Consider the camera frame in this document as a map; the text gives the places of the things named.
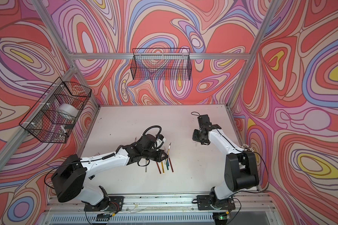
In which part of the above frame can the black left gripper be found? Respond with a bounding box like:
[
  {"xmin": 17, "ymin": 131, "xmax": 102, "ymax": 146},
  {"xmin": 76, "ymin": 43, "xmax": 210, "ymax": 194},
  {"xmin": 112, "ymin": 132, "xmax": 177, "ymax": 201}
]
[{"xmin": 142, "ymin": 148, "xmax": 171, "ymax": 163}]

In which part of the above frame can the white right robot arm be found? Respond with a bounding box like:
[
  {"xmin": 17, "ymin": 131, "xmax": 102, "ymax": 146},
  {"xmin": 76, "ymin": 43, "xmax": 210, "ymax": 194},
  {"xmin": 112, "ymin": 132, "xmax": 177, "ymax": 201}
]
[{"xmin": 192, "ymin": 112, "xmax": 260, "ymax": 200}]

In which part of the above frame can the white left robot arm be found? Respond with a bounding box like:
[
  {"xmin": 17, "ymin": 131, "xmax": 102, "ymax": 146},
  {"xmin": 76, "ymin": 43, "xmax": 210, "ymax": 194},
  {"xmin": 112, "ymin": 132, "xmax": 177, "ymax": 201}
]
[{"xmin": 51, "ymin": 134, "xmax": 169, "ymax": 209}]

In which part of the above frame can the clear cup of craft knives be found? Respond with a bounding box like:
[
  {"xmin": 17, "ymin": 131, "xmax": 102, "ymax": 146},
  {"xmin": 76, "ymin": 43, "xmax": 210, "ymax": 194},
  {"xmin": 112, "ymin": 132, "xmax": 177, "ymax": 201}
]
[{"xmin": 240, "ymin": 144, "xmax": 255, "ymax": 153}]

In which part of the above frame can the green capped knife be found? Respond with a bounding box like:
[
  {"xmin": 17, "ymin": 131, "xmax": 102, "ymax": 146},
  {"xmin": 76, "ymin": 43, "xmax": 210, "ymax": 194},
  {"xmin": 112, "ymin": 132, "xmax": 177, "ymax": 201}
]
[{"xmin": 165, "ymin": 158, "xmax": 169, "ymax": 170}]

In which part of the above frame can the red capped knife left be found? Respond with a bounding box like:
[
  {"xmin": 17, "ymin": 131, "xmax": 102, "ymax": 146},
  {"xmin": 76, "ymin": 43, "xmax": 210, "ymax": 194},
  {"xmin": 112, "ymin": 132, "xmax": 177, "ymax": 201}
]
[{"xmin": 156, "ymin": 162, "xmax": 161, "ymax": 174}]

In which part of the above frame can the red capped knife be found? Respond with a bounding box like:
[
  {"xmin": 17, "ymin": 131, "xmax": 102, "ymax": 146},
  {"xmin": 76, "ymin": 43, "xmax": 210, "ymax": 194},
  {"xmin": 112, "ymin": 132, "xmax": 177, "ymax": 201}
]
[
  {"xmin": 156, "ymin": 162, "xmax": 161, "ymax": 174},
  {"xmin": 168, "ymin": 158, "xmax": 174, "ymax": 172}
]

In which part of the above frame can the red capped knife right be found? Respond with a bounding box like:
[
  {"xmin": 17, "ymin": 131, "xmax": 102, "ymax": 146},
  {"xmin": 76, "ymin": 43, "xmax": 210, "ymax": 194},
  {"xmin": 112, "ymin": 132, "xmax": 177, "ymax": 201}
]
[{"xmin": 168, "ymin": 158, "xmax": 174, "ymax": 172}]

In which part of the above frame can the white tape roll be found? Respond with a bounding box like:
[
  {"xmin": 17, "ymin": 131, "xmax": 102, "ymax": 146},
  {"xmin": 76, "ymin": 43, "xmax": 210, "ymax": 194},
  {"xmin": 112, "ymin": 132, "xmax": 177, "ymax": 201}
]
[{"xmin": 56, "ymin": 103, "xmax": 79, "ymax": 120}]

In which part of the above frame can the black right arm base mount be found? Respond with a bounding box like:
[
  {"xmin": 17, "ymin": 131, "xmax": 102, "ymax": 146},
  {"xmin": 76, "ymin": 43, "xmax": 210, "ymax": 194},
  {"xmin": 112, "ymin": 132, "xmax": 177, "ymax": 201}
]
[{"xmin": 192, "ymin": 187, "xmax": 236, "ymax": 212}]

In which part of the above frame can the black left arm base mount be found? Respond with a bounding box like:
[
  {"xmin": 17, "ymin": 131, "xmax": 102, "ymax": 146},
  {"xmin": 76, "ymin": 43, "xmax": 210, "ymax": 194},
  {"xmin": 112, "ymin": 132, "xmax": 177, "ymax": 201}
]
[{"xmin": 82, "ymin": 186, "xmax": 124, "ymax": 214}]

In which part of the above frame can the black wire basket back wall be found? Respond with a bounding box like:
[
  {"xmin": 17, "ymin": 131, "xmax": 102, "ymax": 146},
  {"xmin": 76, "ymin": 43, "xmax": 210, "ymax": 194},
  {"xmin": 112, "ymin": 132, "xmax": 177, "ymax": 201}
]
[{"xmin": 130, "ymin": 47, "xmax": 192, "ymax": 81}]

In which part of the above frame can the black wire basket wall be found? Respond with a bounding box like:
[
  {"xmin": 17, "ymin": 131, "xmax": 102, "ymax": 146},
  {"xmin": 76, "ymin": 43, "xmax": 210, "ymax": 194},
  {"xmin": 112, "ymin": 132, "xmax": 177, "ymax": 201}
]
[
  {"xmin": 130, "ymin": 47, "xmax": 192, "ymax": 81},
  {"xmin": 19, "ymin": 77, "xmax": 92, "ymax": 143}
]

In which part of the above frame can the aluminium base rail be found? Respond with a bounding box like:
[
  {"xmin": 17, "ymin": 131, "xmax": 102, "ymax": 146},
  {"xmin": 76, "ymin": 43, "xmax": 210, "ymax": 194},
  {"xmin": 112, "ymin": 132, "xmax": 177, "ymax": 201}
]
[{"xmin": 38, "ymin": 193, "xmax": 282, "ymax": 225}]

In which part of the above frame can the black wire basket left wall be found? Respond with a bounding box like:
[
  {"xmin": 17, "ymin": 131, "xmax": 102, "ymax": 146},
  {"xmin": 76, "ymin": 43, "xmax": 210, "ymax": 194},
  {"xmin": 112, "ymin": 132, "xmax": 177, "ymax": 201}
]
[{"xmin": 19, "ymin": 77, "xmax": 92, "ymax": 143}]

